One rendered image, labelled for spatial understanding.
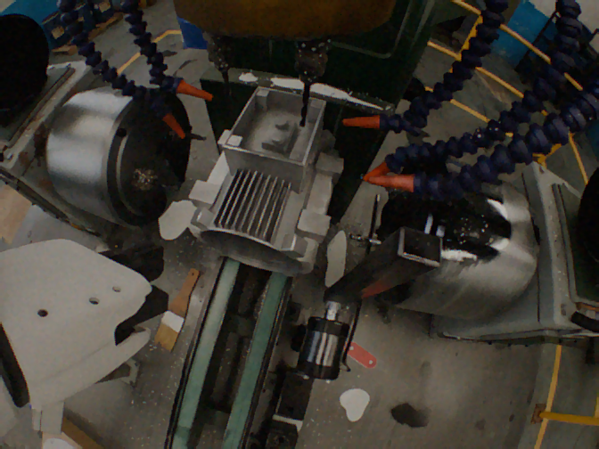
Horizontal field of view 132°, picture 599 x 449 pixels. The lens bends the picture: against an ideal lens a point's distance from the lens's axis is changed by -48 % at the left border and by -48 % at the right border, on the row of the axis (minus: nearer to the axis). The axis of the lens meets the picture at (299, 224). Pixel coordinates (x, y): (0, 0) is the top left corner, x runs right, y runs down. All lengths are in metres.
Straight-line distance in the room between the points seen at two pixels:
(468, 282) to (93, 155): 0.52
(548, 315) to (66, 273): 0.50
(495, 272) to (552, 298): 0.12
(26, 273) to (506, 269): 0.44
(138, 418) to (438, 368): 0.74
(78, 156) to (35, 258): 0.27
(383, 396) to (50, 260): 0.63
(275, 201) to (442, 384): 0.61
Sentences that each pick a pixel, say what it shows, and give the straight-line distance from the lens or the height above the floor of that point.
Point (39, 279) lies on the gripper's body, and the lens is 0.15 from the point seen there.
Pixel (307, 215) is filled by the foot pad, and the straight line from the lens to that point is 0.33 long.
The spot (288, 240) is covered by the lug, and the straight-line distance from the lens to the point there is 0.30.
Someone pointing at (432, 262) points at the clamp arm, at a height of 1.25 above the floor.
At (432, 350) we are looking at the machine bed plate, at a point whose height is 0.80.
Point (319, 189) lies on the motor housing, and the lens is 0.36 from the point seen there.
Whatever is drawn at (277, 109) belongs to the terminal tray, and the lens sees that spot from 0.39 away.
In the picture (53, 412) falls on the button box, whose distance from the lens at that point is 0.50.
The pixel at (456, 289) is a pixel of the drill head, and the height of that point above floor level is 1.11.
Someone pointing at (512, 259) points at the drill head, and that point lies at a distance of 0.37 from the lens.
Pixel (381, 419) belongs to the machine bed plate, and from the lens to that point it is 0.66.
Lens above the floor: 1.37
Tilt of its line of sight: 67 degrees down
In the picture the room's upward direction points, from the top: 12 degrees clockwise
